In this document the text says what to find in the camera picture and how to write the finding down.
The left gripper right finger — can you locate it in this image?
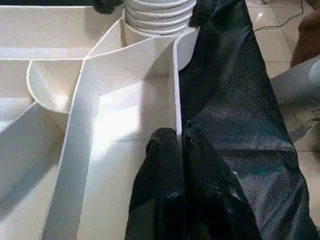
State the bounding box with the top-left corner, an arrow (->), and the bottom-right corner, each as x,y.
183,121 -> 260,240

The brown rounded object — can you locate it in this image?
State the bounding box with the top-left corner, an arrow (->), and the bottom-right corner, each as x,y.
290,11 -> 320,68

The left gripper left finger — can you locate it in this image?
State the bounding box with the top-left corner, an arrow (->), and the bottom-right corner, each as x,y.
124,127 -> 187,240

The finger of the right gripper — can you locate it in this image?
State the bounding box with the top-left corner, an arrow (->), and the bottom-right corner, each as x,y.
91,0 -> 123,14
191,0 -> 213,27

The thin dark floor cable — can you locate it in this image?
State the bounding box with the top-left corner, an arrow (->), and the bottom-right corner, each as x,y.
252,0 -> 305,32

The white plastic table leg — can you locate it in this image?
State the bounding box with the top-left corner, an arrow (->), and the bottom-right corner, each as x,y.
123,0 -> 198,37

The black glossy mat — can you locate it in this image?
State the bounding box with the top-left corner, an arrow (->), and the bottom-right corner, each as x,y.
178,0 -> 320,240

